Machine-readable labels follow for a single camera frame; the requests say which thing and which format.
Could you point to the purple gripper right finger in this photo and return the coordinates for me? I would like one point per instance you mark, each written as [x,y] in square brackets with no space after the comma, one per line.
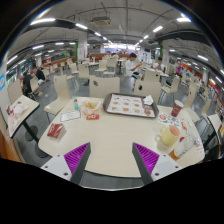
[153,166]

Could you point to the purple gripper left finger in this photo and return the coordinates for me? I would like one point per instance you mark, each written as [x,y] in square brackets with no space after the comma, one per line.
[71,165]

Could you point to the yellow mug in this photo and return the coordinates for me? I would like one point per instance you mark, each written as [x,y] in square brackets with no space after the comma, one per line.
[168,135]

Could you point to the red carton box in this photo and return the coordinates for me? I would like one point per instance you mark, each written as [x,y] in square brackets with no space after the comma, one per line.
[55,130]

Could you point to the white paper receipt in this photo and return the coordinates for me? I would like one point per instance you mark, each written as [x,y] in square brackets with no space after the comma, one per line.
[70,116]

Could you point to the colourful paper flyer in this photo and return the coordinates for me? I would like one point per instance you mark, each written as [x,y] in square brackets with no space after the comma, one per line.
[168,120]

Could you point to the red ketchup packet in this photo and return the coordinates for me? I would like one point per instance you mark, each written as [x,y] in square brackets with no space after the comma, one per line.
[93,117]

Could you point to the small green bottle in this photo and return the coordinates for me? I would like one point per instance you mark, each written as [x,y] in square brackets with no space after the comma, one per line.
[76,106]

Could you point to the fried food in paper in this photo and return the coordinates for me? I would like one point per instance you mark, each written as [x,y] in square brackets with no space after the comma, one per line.
[91,105]

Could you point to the white crumpled napkin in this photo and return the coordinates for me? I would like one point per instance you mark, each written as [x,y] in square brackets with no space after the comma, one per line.
[148,100]

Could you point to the dark food tray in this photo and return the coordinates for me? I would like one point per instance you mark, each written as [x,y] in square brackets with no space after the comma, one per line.
[130,105]

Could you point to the red paper cup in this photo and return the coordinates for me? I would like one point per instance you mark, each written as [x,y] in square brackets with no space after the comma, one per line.
[176,108]

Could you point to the beige chair left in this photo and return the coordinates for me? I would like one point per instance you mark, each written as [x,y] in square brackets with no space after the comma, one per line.
[63,96]

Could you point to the beige chair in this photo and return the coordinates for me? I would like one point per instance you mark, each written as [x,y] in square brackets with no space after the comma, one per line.
[145,88]
[100,87]
[63,96]

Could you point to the beige chair right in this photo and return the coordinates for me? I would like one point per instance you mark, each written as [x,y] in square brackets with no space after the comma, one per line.
[145,88]

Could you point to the side table with tray liner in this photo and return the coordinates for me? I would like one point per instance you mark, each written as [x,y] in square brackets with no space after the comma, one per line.
[19,112]

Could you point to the beige chair middle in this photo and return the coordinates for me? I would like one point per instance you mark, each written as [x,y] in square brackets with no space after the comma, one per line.
[100,87]

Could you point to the person in white shirt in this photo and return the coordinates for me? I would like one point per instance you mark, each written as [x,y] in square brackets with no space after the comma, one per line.
[131,68]

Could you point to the person in black shirt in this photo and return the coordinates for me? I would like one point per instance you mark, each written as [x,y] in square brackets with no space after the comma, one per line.
[26,82]

